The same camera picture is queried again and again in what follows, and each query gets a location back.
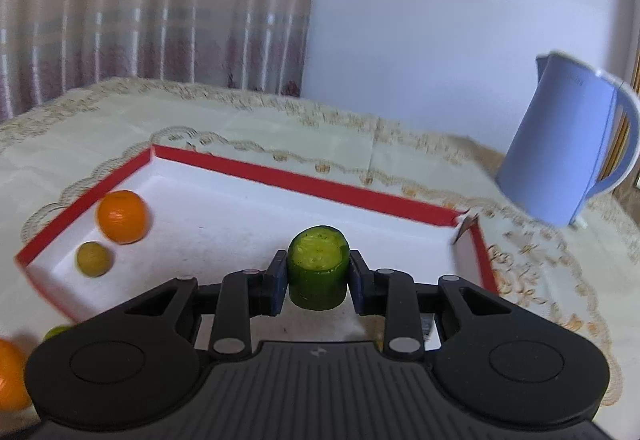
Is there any green cucumber piece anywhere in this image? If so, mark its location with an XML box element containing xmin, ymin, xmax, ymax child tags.
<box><xmin>286</xmin><ymin>225</ymin><xmax>350</xmax><ymax>311</ymax></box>

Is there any gold framed wall panel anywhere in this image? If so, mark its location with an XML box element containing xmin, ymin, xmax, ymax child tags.
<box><xmin>602</xmin><ymin>44</ymin><xmax>640</xmax><ymax>201</ymax></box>

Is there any red cardboard box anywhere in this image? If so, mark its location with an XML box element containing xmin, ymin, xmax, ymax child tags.
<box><xmin>15</xmin><ymin>145</ymin><xmax>501</xmax><ymax>346</ymax></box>

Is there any orange mandarin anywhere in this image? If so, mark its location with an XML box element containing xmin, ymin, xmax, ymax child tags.
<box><xmin>96</xmin><ymin>190</ymin><xmax>150</xmax><ymax>245</ymax></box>
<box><xmin>0</xmin><ymin>339</ymin><xmax>32</xmax><ymax>411</ymax></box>

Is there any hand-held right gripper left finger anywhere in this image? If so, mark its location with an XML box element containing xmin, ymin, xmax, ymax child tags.
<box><xmin>120</xmin><ymin>250</ymin><xmax>290</xmax><ymax>356</ymax></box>

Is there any small yellow round fruit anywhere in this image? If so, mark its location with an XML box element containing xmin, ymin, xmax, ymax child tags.
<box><xmin>75</xmin><ymin>241</ymin><xmax>114</xmax><ymax>277</ymax></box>

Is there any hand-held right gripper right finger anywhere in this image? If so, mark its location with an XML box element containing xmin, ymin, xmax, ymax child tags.
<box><xmin>347</xmin><ymin>250</ymin><xmax>506</xmax><ymax>356</ymax></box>

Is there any light blue electric kettle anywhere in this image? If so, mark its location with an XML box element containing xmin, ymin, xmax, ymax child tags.
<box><xmin>495</xmin><ymin>50</ymin><xmax>640</xmax><ymax>228</ymax></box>

